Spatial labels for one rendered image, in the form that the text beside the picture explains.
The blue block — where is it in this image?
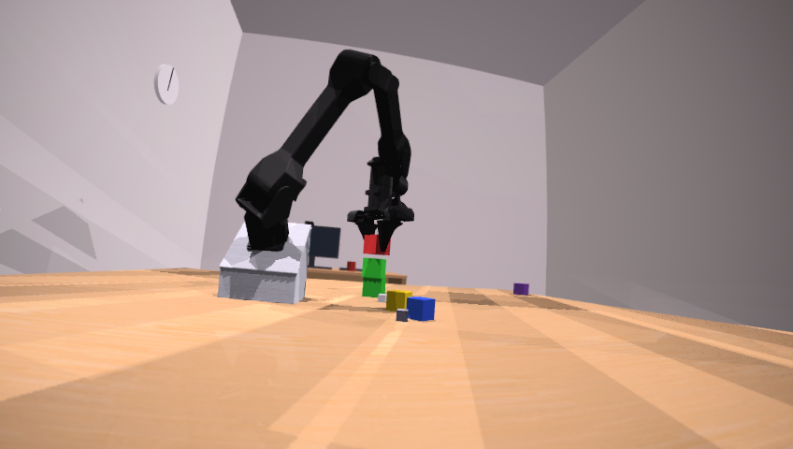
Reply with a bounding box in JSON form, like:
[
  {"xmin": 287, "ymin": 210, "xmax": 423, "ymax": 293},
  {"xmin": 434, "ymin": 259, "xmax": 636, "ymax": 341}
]
[{"xmin": 406, "ymin": 297, "xmax": 435, "ymax": 321}]

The green block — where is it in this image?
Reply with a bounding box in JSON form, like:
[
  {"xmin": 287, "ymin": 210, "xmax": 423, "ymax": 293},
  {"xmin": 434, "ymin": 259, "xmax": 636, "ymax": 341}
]
[
  {"xmin": 361, "ymin": 278, "xmax": 386, "ymax": 297},
  {"xmin": 362, "ymin": 258, "xmax": 386, "ymax": 279}
]

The small purple block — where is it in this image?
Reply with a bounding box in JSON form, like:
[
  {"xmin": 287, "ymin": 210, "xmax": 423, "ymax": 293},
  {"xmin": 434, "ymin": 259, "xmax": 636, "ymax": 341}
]
[{"xmin": 513, "ymin": 283, "xmax": 529, "ymax": 295}]

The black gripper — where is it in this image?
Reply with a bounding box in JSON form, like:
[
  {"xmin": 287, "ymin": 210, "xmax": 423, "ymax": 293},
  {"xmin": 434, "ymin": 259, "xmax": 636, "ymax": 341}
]
[{"xmin": 347, "ymin": 185, "xmax": 414, "ymax": 252}]

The red block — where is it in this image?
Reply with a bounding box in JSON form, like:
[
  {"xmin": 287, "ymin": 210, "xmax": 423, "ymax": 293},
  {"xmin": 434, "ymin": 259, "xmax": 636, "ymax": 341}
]
[{"xmin": 363, "ymin": 235, "xmax": 391, "ymax": 255}]

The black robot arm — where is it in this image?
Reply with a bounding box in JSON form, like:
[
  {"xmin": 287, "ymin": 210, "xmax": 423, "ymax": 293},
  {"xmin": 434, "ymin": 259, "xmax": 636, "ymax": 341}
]
[{"xmin": 236, "ymin": 50, "xmax": 411, "ymax": 251}]

